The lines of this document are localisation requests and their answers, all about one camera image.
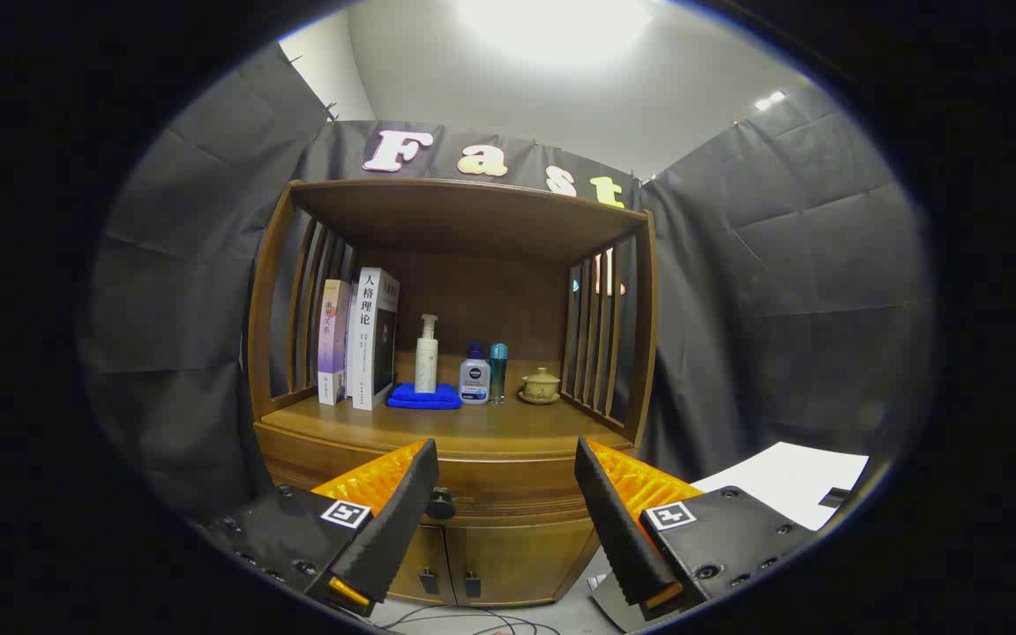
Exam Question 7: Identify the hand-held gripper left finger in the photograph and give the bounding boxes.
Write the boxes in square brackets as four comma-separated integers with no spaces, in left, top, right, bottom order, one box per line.
[205,438,441,618]

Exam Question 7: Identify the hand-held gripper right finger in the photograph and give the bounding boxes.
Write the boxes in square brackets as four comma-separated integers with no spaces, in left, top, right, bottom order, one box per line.
[573,437,822,623]

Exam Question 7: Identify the wooden drawer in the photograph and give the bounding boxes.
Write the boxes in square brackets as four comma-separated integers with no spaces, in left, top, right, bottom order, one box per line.
[257,423,637,528]

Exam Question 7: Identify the wooden countertop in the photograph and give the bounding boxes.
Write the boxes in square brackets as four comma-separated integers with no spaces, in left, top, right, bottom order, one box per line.
[259,353,634,461]

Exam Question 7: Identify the wooden cabinet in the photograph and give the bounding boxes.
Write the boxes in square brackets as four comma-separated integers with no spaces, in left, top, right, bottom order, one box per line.
[246,179,657,608]

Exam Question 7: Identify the blue folded towel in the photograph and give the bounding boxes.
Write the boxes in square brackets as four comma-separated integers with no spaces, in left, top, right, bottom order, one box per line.
[386,382,463,410]

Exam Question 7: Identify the beige lidded teacup with saucer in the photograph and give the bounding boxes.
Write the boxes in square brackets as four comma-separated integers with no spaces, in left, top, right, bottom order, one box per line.
[519,367,562,406]

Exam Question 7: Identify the white bottle blue pump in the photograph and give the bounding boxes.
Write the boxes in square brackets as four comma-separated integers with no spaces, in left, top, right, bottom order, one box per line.
[459,343,491,406]

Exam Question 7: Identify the thick white book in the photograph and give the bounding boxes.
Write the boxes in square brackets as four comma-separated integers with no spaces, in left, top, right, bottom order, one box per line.
[346,267,400,411]

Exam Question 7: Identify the purple book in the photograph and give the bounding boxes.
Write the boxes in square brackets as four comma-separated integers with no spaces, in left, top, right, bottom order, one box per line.
[317,280,352,406]

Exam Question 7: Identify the black backdrop cloth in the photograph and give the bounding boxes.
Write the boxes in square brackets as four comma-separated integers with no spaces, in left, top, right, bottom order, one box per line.
[76,40,937,530]

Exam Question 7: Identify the black floor cables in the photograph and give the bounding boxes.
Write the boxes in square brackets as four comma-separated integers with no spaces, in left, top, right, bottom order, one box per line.
[367,604,562,635]

